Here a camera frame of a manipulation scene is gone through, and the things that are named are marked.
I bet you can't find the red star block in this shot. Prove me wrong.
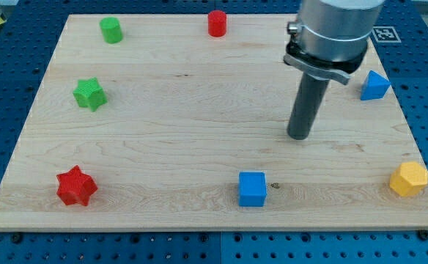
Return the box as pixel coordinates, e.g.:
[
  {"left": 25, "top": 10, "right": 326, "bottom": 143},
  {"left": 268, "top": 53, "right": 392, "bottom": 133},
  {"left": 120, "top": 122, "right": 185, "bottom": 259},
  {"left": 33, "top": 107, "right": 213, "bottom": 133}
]
[{"left": 56, "top": 165, "right": 98, "bottom": 206}]

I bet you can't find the blue triangle block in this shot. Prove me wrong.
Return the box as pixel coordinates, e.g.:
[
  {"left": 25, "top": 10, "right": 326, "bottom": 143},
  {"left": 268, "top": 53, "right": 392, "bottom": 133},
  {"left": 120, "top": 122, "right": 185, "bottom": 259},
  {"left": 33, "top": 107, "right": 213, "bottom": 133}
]
[{"left": 360, "top": 70, "right": 391, "bottom": 100}]

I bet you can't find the yellow hexagon block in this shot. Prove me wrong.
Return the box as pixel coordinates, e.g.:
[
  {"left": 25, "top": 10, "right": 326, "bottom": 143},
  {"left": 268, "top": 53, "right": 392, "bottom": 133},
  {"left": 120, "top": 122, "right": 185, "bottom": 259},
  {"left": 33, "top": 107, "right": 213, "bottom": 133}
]
[{"left": 389, "top": 161, "right": 428, "bottom": 197}]

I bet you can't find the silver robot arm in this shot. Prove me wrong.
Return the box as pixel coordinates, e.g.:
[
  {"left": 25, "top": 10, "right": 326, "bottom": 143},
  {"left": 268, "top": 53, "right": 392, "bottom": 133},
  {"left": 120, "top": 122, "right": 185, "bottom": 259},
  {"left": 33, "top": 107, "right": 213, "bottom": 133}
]
[{"left": 284, "top": 0, "right": 384, "bottom": 85}]

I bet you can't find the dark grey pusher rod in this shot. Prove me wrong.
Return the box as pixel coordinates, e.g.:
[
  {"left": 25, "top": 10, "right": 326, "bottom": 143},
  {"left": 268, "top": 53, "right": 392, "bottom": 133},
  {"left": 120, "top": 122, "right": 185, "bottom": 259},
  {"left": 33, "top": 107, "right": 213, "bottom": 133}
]
[{"left": 287, "top": 73, "right": 329, "bottom": 140}]

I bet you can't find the blue cube block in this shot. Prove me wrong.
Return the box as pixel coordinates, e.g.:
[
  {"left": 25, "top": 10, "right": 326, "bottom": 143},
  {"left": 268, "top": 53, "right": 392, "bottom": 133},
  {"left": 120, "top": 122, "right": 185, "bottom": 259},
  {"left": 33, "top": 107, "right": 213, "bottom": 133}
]
[{"left": 238, "top": 172, "right": 267, "bottom": 207}]

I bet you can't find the red cylinder block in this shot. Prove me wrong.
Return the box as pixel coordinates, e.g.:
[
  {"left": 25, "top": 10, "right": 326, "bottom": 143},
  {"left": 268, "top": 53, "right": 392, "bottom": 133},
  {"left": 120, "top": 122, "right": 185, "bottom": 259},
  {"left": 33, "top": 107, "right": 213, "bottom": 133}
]
[{"left": 207, "top": 10, "right": 227, "bottom": 37}]

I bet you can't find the green cylinder block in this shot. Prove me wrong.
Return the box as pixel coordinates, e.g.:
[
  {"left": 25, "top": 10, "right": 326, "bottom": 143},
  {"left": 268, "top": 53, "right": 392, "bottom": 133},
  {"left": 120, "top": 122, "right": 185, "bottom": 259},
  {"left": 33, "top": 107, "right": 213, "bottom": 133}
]
[{"left": 99, "top": 17, "right": 123, "bottom": 44}]

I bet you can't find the green star block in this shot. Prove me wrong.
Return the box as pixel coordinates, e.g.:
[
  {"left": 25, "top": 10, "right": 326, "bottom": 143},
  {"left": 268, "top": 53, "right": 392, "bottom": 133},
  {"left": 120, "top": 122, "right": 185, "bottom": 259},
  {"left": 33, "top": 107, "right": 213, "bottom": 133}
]
[{"left": 73, "top": 77, "right": 108, "bottom": 112}]

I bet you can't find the wooden board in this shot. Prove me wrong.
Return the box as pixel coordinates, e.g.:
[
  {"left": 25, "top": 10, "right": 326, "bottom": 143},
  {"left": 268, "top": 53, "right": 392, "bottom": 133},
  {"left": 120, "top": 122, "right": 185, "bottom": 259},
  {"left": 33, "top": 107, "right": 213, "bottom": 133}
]
[{"left": 0, "top": 15, "right": 428, "bottom": 232}]

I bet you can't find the white fiducial marker tag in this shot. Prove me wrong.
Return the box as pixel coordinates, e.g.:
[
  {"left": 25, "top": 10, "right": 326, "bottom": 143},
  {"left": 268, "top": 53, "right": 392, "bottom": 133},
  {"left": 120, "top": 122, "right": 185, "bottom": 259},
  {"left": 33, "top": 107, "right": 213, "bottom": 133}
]
[{"left": 372, "top": 26, "right": 401, "bottom": 43}]

